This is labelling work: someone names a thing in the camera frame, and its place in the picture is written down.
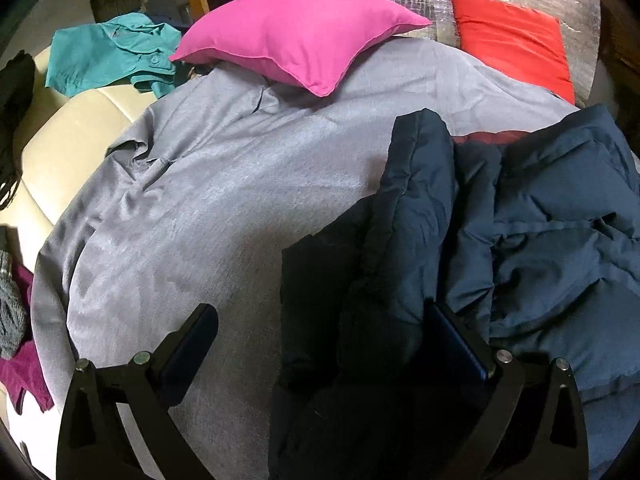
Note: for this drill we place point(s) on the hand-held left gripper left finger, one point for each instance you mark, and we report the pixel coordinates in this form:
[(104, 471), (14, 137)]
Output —
[(187, 350)]

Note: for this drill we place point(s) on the grey bed sheet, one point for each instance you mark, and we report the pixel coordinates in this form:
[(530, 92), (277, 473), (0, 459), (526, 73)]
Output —
[(225, 185)]

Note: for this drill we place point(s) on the pink pillow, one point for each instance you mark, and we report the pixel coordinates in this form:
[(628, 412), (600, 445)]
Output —
[(300, 35)]

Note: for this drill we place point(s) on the teal shirt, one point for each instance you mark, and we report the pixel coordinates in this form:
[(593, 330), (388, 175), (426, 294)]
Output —
[(95, 55)]

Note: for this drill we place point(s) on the navy blue padded jacket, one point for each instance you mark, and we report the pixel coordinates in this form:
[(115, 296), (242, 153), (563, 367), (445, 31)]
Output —
[(550, 210)]

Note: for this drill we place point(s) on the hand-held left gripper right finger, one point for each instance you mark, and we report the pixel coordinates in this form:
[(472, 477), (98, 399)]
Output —
[(457, 345)]

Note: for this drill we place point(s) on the red pillow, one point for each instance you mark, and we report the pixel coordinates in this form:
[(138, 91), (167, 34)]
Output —
[(510, 40)]

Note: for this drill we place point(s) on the cream upholstered sofa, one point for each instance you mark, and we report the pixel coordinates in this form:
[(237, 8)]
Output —
[(65, 130)]

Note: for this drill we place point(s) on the black garment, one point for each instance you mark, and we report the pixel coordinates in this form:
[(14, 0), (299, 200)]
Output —
[(12, 95)]

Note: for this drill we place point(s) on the grey knit cloth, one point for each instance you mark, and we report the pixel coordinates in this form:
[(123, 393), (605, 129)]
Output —
[(10, 310)]

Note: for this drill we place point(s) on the maroon garment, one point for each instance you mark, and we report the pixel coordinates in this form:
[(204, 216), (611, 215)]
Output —
[(25, 375)]

